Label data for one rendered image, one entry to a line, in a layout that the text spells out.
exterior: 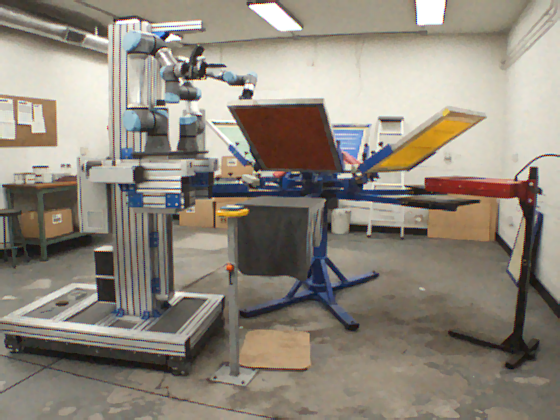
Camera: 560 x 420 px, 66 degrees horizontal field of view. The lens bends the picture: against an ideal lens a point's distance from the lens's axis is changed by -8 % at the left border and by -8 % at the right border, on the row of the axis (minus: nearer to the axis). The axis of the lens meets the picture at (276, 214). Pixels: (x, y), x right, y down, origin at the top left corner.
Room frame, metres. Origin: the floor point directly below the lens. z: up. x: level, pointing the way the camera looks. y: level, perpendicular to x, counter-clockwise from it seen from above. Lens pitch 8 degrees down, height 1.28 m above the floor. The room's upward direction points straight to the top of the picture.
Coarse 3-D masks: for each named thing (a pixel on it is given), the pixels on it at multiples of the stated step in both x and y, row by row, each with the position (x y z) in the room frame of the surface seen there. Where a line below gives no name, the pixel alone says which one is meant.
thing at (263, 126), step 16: (240, 112) 2.80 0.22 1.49; (256, 112) 2.78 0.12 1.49; (272, 112) 2.75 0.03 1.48; (256, 128) 2.93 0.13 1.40; (272, 128) 2.90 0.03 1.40; (256, 144) 3.10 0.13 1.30; (272, 144) 3.06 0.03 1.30; (288, 144) 3.03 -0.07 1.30; (272, 160) 3.25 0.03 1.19; (288, 160) 3.21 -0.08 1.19
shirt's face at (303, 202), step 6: (252, 198) 2.98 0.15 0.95; (258, 198) 3.00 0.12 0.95; (264, 198) 3.00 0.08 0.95; (270, 198) 3.01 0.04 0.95; (276, 198) 3.01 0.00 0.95; (282, 198) 3.01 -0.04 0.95; (288, 198) 3.02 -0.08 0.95; (294, 198) 3.02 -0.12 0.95; (300, 198) 3.02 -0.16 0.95; (306, 198) 3.01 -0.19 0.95; (312, 198) 3.01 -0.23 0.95; (318, 198) 3.01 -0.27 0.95; (324, 198) 3.02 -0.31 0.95; (258, 204) 2.69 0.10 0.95; (264, 204) 2.69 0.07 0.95; (270, 204) 2.69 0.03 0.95; (276, 204) 2.69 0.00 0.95; (282, 204) 2.69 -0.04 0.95; (288, 204) 2.70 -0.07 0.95; (294, 204) 2.70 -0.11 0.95; (300, 204) 2.70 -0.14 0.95; (306, 204) 2.70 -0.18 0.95
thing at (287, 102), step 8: (232, 104) 2.76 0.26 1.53; (240, 104) 2.74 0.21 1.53; (248, 104) 2.72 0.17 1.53; (256, 104) 2.71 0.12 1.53; (264, 104) 2.69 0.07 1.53; (272, 104) 2.68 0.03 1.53; (280, 104) 2.67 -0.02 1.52; (288, 104) 2.65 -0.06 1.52; (296, 104) 2.64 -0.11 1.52; (304, 104) 2.63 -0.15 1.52; (312, 104) 2.62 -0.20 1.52; (320, 104) 2.60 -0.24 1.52; (232, 112) 2.82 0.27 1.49; (320, 112) 2.67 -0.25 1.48; (328, 120) 2.73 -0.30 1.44; (240, 128) 2.96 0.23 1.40; (328, 128) 2.79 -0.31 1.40; (248, 136) 3.02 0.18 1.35; (328, 136) 2.86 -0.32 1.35; (248, 144) 3.11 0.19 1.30; (336, 144) 2.98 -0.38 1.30; (256, 152) 3.19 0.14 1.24; (336, 152) 3.01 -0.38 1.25; (336, 160) 3.09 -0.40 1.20; (264, 168) 3.37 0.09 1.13; (336, 168) 3.19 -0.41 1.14
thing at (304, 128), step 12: (276, 108) 2.71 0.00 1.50; (288, 108) 2.69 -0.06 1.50; (300, 108) 2.67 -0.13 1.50; (312, 108) 2.65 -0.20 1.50; (288, 120) 2.79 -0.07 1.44; (300, 120) 2.77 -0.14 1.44; (312, 120) 2.75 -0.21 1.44; (288, 132) 2.91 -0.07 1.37; (300, 132) 2.88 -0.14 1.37; (312, 132) 2.86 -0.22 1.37; (324, 132) 2.83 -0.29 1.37; (300, 144) 3.00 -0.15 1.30; (312, 144) 2.98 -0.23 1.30; (324, 144) 2.95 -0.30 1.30; (300, 156) 3.13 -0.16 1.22; (312, 156) 3.11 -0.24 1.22; (324, 156) 3.08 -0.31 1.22; (312, 168) 3.24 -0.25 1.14; (324, 168) 3.22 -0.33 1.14
